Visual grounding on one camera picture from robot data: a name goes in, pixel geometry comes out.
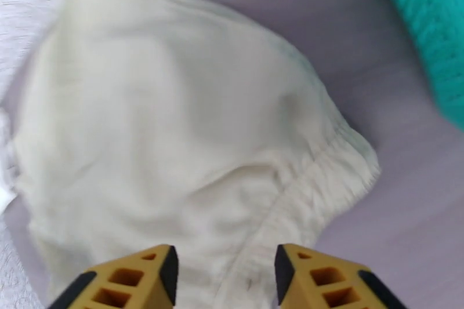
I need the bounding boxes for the teal plastic basket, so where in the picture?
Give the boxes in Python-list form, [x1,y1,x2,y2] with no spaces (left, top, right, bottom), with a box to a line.
[362,0,464,132]

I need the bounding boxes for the beige drawstring shorts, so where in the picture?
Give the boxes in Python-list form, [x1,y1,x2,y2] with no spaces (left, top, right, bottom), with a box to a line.
[14,0,382,309]

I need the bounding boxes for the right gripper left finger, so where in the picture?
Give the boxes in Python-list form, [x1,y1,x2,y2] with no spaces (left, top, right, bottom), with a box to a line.
[47,244,179,309]

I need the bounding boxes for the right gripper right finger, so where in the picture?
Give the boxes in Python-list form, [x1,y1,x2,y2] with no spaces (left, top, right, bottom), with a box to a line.
[274,243,408,309]

